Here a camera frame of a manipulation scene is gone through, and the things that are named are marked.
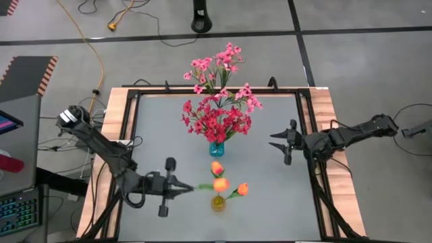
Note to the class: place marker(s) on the tablet with lit screen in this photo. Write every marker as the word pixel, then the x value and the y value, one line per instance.
pixel 6 123

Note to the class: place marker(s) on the black aluminium table frame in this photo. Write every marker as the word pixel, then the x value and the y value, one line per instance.
pixel 158 91

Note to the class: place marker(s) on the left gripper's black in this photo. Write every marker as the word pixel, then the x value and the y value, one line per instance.
pixel 156 184

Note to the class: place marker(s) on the blue glass vase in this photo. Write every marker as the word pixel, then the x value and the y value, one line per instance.
pixel 216 150

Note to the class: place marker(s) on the black stand base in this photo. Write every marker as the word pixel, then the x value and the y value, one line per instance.
pixel 201 23

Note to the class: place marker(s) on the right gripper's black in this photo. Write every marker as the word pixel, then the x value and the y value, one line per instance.
pixel 303 145

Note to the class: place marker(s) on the backlit keyboard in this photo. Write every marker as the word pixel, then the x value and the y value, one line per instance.
pixel 18 212

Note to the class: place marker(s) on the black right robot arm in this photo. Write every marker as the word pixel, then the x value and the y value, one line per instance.
pixel 351 135

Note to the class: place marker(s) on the yellow ribbed glass vase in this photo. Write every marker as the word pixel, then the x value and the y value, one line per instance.
pixel 218 204

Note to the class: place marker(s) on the black mat with striped edge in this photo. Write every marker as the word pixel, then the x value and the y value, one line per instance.
pixel 23 76
pixel 5 5

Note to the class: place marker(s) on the grey stand foot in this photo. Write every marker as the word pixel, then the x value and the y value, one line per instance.
pixel 418 129

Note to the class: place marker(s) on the grey side desk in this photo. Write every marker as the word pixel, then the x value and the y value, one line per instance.
pixel 23 145

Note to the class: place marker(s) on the red object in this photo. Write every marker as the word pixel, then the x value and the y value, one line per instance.
pixel 10 164

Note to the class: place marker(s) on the black desk foot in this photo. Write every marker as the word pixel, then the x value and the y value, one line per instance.
pixel 60 182

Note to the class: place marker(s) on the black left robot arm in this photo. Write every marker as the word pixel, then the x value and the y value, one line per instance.
pixel 101 148

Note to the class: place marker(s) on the black table clamp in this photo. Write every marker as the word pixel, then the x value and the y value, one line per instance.
pixel 272 82
pixel 166 87

